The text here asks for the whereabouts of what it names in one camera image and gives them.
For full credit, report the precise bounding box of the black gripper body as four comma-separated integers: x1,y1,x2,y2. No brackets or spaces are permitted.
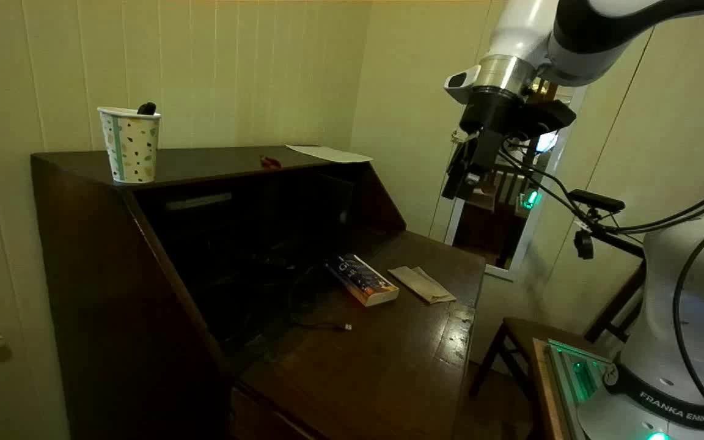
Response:
440,120,534,202

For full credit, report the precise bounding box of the white framed glass door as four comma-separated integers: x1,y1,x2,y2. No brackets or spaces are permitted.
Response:
446,80,592,283

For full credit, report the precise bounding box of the white paper sheet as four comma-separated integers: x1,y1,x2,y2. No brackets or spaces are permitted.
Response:
284,142,374,167

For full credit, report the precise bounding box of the dark wooden chair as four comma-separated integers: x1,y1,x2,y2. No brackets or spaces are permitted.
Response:
471,260,648,400

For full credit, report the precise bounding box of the polka dot paper cup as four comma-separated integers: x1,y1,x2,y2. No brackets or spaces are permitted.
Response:
95,105,165,186

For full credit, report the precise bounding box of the dark wooden secretary desk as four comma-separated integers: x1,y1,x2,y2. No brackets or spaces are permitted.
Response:
31,144,489,440

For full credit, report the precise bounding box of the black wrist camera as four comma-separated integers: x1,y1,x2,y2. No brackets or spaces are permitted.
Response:
529,95,581,138

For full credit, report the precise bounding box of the black USB cable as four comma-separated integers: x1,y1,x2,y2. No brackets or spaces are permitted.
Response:
287,267,357,336

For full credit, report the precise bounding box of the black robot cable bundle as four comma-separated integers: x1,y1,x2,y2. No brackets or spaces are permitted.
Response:
495,138,704,440

